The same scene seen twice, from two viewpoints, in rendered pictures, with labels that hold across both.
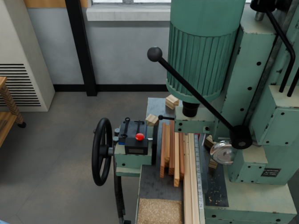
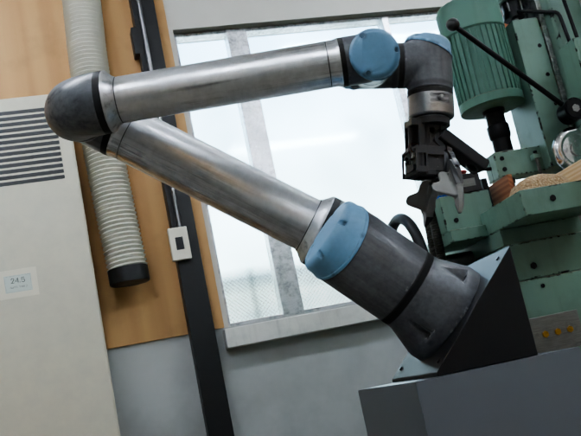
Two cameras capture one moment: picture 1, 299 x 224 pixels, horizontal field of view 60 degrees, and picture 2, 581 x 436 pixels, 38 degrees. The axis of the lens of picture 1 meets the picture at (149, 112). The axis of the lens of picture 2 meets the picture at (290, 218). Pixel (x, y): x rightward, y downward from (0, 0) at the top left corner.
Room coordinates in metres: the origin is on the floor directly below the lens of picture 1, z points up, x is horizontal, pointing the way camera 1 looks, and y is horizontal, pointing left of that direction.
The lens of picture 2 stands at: (-1.33, 1.03, 0.58)
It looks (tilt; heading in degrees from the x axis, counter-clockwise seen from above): 11 degrees up; 344
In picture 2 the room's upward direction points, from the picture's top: 12 degrees counter-clockwise
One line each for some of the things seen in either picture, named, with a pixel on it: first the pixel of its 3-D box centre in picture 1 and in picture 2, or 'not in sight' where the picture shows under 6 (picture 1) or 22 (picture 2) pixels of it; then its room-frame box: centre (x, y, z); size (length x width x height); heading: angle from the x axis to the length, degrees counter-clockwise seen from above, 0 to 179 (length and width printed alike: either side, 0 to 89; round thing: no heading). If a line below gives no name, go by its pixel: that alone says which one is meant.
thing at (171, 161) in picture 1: (171, 145); not in sight; (0.60, -0.09, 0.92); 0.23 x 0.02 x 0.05; 176
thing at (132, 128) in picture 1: (133, 135); (450, 189); (0.60, 0.06, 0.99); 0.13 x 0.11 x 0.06; 176
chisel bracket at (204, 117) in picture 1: (193, 122); (515, 167); (0.63, -0.16, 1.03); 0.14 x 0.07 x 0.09; 86
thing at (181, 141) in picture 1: (180, 152); not in sight; (0.57, -0.12, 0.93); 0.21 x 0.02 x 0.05; 176
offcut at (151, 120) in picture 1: (152, 121); not in sight; (0.73, -0.01, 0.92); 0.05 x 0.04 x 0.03; 58
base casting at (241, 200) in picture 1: (209, 164); (576, 259); (0.62, -0.26, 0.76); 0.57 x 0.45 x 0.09; 86
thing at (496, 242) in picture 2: not in sight; (507, 246); (0.64, -0.08, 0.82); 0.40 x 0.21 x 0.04; 176
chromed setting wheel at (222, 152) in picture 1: (228, 152); (575, 150); (0.50, -0.26, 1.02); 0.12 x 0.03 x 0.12; 86
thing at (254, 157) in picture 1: (248, 162); not in sight; (0.46, -0.31, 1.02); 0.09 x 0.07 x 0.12; 176
